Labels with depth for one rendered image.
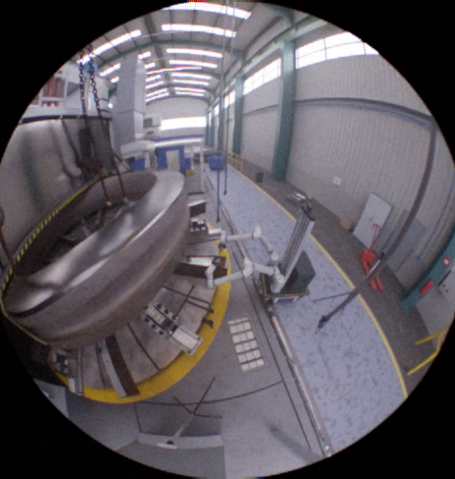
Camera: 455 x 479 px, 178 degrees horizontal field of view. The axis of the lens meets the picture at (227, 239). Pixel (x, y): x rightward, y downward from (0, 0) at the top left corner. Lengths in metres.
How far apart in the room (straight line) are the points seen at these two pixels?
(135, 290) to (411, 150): 7.90
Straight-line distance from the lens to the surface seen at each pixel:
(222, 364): 2.51
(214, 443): 2.75
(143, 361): 2.46
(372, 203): 6.31
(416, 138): 6.93
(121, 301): 1.85
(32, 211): 3.78
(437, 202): 6.50
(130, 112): 5.79
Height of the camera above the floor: 2.51
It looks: 39 degrees down
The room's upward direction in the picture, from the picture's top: 3 degrees clockwise
